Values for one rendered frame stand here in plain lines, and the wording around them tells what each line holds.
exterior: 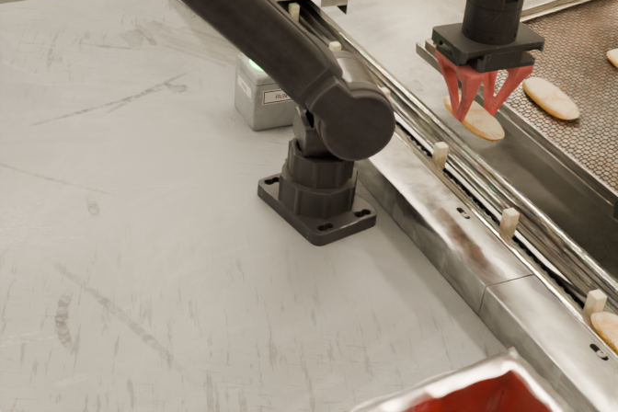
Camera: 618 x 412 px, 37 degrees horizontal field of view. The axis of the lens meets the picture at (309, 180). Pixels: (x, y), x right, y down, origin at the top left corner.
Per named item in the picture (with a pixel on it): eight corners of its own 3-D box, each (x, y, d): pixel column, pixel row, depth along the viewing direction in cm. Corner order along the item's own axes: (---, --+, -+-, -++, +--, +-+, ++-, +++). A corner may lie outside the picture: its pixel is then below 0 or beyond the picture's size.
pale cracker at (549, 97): (514, 85, 117) (515, 77, 116) (541, 77, 118) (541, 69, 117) (559, 125, 109) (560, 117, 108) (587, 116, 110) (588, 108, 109)
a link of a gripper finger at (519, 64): (523, 125, 101) (540, 47, 96) (467, 136, 99) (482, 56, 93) (488, 97, 106) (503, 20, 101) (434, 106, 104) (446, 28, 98)
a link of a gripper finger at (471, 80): (513, 127, 101) (530, 49, 96) (456, 138, 98) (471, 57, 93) (478, 98, 106) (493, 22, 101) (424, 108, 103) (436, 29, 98)
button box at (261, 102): (229, 126, 124) (232, 51, 118) (283, 118, 127) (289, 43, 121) (252, 157, 118) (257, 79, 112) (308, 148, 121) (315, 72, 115)
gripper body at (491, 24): (543, 56, 97) (559, -11, 93) (461, 69, 93) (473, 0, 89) (509, 30, 102) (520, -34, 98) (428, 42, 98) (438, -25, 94)
